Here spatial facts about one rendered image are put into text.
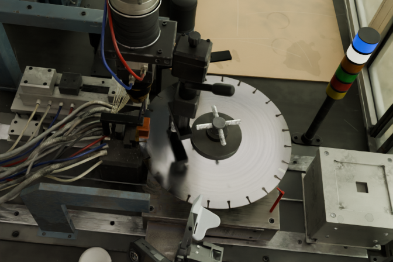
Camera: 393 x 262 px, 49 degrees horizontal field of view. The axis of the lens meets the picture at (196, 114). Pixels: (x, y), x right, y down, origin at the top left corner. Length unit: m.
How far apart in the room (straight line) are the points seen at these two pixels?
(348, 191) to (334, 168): 0.06
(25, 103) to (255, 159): 0.60
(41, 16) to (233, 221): 0.62
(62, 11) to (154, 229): 0.52
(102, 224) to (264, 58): 0.69
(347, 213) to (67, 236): 0.62
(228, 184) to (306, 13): 0.82
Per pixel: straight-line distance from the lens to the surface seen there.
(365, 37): 0.92
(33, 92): 1.13
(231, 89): 0.67
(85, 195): 0.83
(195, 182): 0.88
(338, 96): 1.04
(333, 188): 1.01
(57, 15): 1.03
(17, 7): 1.07
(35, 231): 1.08
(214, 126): 0.89
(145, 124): 0.92
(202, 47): 0.68
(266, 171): 0.92
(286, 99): 1.29
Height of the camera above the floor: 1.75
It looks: 56 degrees down
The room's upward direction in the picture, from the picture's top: 9 degrees clockwise
